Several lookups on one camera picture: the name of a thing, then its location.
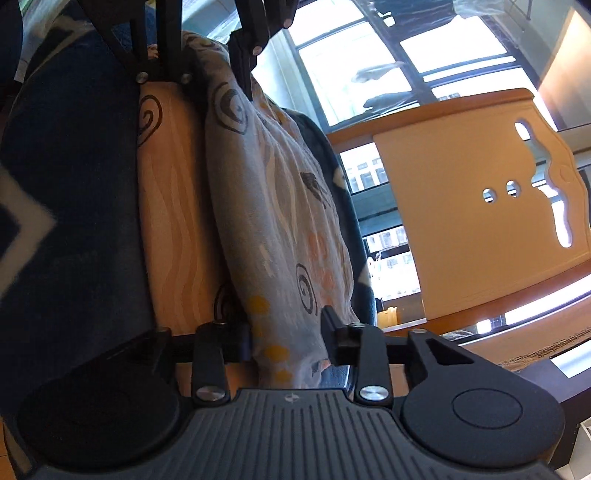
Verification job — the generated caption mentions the blue printed pants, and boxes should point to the blue printed pants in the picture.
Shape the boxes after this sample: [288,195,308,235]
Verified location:
[136,31,370,391]

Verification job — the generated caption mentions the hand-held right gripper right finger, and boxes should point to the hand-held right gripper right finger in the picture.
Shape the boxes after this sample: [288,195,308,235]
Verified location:
[321,305,483,404]

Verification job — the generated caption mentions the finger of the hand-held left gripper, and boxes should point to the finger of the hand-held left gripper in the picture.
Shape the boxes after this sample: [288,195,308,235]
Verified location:
[90,0,195,97]
[228,0,298,103]

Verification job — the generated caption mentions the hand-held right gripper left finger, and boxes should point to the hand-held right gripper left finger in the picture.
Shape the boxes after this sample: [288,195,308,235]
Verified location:
[115,322,254,406]

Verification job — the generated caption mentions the window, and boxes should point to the window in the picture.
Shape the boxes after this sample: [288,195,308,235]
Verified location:
[259,0,555,324]

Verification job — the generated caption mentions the white box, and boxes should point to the white box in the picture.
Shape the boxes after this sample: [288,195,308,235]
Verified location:
[566,422,591,480]

